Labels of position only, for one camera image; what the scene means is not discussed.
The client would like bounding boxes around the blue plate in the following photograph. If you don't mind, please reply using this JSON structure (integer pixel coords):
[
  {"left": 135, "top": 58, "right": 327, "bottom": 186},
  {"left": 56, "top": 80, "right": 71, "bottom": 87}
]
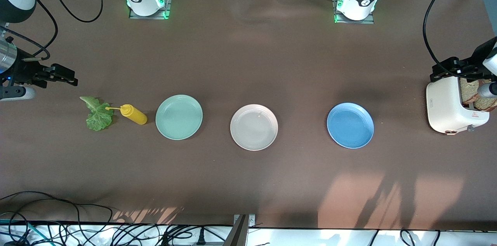
[{"left": 327, "top": 102, "right": 375, "bottom": 149}]

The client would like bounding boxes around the teal cable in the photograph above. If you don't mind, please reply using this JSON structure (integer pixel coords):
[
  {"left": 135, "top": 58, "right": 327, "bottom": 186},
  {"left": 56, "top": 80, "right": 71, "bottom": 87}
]
[{"left": 0, "top": 219, "right": 39, "bottom": 245}]

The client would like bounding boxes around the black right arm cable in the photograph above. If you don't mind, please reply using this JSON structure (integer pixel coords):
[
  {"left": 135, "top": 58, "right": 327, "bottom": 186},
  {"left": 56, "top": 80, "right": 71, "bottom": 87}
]
[{"left": 0, "top": 0, "right": 104, "bottom": 61}]

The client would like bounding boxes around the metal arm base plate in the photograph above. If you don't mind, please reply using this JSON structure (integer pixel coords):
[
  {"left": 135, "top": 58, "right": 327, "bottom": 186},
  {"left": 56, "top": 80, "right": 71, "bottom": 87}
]
[
  {"left": 129, "top": 0, "right": 172, "bottom": 20},
  {"left": 333, "top": 0, "right": 375, "bottom": 24}
]

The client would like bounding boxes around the grey metal table bracket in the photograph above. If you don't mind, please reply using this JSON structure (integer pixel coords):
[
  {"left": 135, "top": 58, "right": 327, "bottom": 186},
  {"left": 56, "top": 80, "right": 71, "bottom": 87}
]
[{"left": 232, "top": 214, "right": 255, "bottom": 246}]

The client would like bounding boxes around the mint green plate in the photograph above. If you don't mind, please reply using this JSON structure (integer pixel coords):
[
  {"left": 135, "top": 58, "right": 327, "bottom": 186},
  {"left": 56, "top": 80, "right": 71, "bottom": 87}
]
[{"left": 155, "top": 95, "right": 203, "bottom": 140}]

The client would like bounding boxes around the cream white toaster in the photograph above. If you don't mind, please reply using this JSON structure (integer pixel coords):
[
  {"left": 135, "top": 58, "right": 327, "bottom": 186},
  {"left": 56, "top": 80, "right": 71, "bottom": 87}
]
[{"left": 426, "top": 76, "right": 490, "bottom": 135}]

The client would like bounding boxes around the beige plate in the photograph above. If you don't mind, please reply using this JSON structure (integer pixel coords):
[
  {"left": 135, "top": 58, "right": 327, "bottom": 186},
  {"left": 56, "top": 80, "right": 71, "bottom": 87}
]
[{"left": 230, "top": 104, "right": 278, "bottom": 151}]

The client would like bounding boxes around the green lettuce leaf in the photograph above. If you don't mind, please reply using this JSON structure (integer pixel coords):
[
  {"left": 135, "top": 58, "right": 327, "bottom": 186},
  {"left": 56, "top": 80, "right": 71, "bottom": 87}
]
[{"left": 80, "top": 96, "right": 114, "bottom": 131}]

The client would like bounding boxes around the black looped floor cable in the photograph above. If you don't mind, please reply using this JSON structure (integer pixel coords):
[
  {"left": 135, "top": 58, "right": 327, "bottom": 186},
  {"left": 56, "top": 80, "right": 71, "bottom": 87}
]
[{"left": 0, "top": 191, "right": 114, "bottom": 225}]

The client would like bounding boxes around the black coiled floor cable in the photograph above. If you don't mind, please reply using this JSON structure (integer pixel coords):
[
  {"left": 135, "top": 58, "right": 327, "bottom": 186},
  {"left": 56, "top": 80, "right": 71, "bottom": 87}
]
[{"left": 400, "top": 229, "right": 418, "bottom": 246}]

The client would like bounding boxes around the yellow mustard squeeze bottle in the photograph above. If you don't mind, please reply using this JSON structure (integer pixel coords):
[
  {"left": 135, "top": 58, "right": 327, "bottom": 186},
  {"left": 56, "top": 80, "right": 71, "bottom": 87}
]
[{"left": 106, "top": 104, "right": 148, "bottom": 125}]

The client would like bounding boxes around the brown bread slice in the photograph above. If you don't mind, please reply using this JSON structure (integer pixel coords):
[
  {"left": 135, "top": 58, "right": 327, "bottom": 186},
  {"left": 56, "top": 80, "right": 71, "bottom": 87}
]
[
  {"left": 474, "top": 97, "right": 497, "bottom": 112},
  {"left": 459, "top": 78, "right": 482, "bottom": 104}
]

